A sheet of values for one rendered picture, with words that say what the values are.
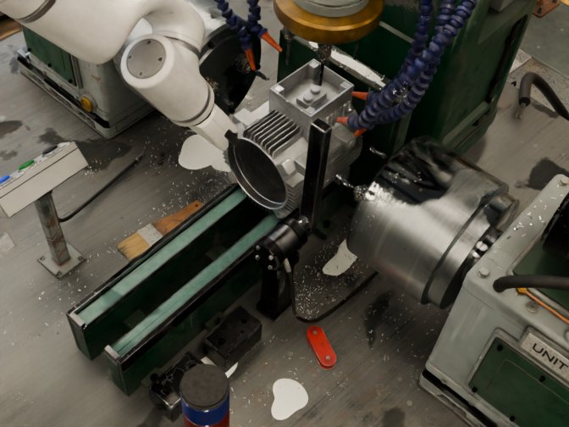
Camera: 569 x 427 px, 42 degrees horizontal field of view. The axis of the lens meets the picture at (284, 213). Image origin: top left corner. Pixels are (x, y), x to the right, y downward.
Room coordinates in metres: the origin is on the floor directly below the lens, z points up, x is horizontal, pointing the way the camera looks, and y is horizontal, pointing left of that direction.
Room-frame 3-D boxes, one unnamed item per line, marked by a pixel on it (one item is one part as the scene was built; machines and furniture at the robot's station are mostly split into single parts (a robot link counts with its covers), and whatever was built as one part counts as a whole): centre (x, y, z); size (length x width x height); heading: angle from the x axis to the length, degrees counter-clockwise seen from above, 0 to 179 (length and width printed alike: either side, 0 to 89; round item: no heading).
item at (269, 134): (0.98, 0.00, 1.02); 0.20 x 0.19 x 0.19; 141
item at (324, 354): (0.67, -0.09, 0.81); 0.09 x 0.03 x 0.02; 28
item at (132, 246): (0.92, 0.25, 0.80); 0.21 x 0.05 x 0.01; 137
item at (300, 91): (1.01, -0.03, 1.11); 0.12 x 0.11 x 0.07; 141
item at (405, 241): (0.79, -0.28, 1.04); 0.41 x 0.25 x 0.25; 52
